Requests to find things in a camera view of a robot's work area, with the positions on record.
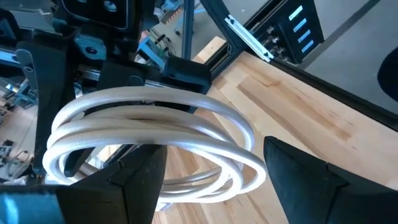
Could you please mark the silver bracket plate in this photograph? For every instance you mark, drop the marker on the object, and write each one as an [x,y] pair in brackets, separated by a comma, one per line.
[248,37]

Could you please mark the black box with light stripes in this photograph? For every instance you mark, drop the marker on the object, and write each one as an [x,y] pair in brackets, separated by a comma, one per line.
[281,34]

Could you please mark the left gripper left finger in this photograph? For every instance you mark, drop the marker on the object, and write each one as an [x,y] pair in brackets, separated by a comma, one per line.
[124,193]

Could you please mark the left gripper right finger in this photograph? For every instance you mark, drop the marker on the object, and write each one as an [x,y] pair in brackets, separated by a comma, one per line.
[311,193]

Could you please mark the black rounded object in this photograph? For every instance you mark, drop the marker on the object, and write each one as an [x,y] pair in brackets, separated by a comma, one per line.
[388,74]

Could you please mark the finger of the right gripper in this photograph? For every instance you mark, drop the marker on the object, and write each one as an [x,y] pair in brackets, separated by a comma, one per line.
[49,71]
[189,76]

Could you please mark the black aluminium table frame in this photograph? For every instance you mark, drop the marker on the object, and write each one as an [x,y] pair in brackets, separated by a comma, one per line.
[342,91]

